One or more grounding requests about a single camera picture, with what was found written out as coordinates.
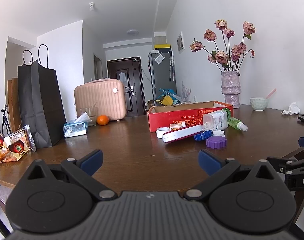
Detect blue tissue pack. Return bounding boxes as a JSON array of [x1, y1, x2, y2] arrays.
[[63, 112, 91, 138]]

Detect dark entrance door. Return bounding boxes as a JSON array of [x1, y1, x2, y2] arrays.
[[107, 57, 145, 116]]

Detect black camera tripod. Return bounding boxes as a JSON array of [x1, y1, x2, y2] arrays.
[[1, 104, 12, 135]]

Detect orange snack packets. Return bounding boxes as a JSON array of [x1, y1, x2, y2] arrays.
[[0, 125, 37, 163]]

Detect pale green bowl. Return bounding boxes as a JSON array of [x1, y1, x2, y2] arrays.
[[249, 98, 268, 112]]

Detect pink spoon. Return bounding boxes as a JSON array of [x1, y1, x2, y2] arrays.
[[265, 88, 277, 99]]

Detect small translucent cup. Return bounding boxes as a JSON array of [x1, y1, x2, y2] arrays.
[[156, 127, 170, 139]]

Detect pink small suitcase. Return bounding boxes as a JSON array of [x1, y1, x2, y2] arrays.
[[74, 79, 128, 120]]

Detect black paper bag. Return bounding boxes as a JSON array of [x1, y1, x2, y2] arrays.
[[18, 56, 66, 148]]

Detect yellow blue folded items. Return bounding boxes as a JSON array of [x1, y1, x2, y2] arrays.
[[155, 88, 182, 106]]

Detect red white lint brush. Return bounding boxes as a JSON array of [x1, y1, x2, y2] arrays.
[[162, 125, 203, 143]]

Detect cream cube toy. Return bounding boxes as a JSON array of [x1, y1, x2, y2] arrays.
[[169, 121, 186, 131]]

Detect orange fruit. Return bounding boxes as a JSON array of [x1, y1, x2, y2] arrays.
[[96, 115, 109, 126]]

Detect grey refrigerator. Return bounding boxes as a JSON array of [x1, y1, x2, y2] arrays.
[[149, 51, 177, 105]]

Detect green spray bottle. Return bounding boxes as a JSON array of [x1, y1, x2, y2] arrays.
[[228, 117, 248, 132]]

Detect red cardboard box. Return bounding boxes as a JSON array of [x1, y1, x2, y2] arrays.
[[147, 101, 233, 132]]

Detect white ridged lid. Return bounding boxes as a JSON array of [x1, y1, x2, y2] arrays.
[[213, 130, 225, 137]]

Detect crumpled white tissue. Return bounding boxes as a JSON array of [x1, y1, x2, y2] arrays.
[[282, 102, 300, 115]]

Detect yellow box on fridge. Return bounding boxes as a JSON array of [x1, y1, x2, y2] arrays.
[[154, 44, 171, 50]]

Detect blue gear lid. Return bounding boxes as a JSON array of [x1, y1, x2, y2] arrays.
[[194, 130, 213, 141]]

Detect clear drinking glass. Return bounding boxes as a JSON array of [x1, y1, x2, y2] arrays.
[[79, 106, 97, 126]]

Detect purple gear lid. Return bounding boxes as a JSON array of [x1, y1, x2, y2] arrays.
[[206, 136, 227, 149]]

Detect translucent cotton swab bottle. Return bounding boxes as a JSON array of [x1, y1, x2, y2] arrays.
[[202, 110, 228, 131]]

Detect white round ceiling lamp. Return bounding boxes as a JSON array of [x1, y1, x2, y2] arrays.
[[127, 29, 138, 36]]

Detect purple ceramic vase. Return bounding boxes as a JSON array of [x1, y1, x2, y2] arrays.
[[221, 71, 241, 108]]

